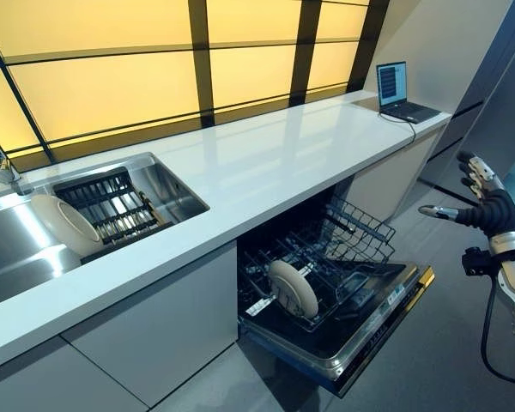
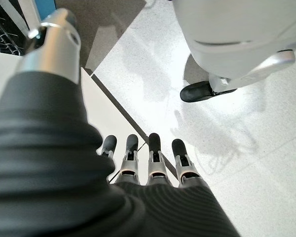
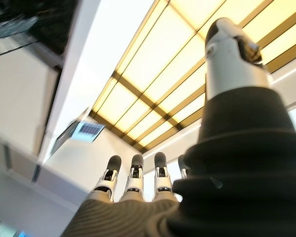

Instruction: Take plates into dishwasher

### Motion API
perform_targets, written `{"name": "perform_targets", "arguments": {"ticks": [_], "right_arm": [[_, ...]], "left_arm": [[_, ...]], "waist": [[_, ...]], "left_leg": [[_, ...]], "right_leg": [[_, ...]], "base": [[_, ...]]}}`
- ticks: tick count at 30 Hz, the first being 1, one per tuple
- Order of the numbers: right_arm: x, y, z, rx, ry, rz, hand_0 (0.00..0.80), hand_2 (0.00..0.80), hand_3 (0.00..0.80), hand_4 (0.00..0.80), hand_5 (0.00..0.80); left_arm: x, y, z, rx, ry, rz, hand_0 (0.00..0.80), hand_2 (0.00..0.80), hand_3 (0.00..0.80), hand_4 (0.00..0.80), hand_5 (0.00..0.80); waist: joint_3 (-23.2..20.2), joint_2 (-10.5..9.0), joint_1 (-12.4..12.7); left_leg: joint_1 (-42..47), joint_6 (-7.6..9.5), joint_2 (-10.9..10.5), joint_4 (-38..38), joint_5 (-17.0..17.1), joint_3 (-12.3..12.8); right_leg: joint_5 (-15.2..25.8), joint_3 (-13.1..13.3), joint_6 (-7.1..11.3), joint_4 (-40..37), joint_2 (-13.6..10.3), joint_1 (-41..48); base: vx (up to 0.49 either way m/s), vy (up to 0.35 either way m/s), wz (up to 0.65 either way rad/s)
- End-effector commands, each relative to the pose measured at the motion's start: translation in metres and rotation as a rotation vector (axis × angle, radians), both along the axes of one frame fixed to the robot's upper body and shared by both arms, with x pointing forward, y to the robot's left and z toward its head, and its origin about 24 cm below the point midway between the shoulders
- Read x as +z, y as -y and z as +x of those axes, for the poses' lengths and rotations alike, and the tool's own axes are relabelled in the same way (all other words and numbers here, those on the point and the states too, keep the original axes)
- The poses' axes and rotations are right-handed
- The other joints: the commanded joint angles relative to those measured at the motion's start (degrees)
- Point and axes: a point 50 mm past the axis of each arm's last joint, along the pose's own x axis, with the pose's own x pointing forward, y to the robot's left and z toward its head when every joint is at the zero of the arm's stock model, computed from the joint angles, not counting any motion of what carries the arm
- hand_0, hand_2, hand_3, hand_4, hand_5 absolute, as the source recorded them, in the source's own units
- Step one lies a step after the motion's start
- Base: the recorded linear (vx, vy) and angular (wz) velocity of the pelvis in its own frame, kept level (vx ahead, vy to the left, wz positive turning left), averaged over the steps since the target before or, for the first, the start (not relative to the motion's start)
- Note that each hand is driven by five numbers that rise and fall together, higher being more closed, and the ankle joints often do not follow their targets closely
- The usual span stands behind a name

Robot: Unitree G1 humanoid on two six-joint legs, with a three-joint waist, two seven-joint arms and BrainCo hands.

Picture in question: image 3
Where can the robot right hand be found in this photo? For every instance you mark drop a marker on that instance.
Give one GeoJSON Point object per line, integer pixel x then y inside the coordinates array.
{"type": "Point", "coordinates": [236, 185]}

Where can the open laptop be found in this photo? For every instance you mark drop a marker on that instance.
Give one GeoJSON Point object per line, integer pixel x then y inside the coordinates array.
{"type": "Point", "coordinates": [86, 132]}

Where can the white cabinet side panel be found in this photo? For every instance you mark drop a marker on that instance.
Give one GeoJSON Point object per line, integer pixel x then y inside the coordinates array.
{"type": "Point", "coordinates": [17, 93]}

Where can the yellow backlit window wall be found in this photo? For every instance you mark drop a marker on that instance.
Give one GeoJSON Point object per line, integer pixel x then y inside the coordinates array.
{"type": "Point", "coordinates": [162, 61]}

